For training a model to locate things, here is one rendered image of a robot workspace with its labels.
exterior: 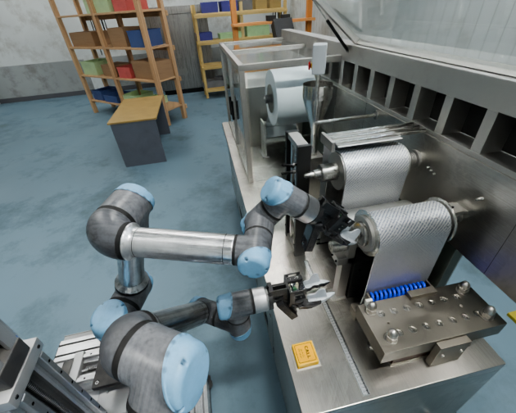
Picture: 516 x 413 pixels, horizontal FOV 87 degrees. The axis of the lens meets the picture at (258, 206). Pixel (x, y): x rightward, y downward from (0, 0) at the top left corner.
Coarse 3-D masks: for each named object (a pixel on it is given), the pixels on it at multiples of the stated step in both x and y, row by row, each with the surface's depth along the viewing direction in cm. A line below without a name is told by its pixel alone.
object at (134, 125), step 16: (160, 96) 469; (128, 112) 403; (144, 112) 398; (160, 112) 487; (112, 128) 374; (128, 128) 378; (144, 128) 383; (160, 128) 502; (128, 144) 391; (144, 144) 396; (160, 144) 400; (128, 160) 404; (144, 160) 409; (160, 160) 414
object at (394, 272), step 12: (420, 252) 86; (432, 252) 88; (384, 264) 86; (396, 264) 87; (408, 264) 89; (420, 264) 90; (432, 264) 92; (372, 276) 89; (384, 276) 90; (396, 276) 92; (408, 276) 93; (420, 276) 94; (372, 288) 93; (384, 288) 94
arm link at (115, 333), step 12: (192, 300) 93; (204, 300) 92; (132, 312) 61; (144, 312) 63; (156, 312) 68; (168, 312) 71; (180, 312) 75; (192, 312) 80; (204, 312) 85; (120, 324) 54; (132, 324) 54; (168, 324) 68; (180, 324) 73; (192, 324) 79; (108, 336) 52; (120, 336) 51; (108, 348) 51; (108, 360) 50; (108, 372) 50
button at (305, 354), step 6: (306, 342) 92; (294, 348) 90; (300, 348) 90; (306, 348) 90; (312, 348) 90; (294, 354) 89; (300, 354) 89; (306, 354) 88; (312, 354) 88; (300, 360) 87; (306, 360) 87; (312, 360) 87; (318, 360) 87; (300, 366) 86; (306, 366) 87
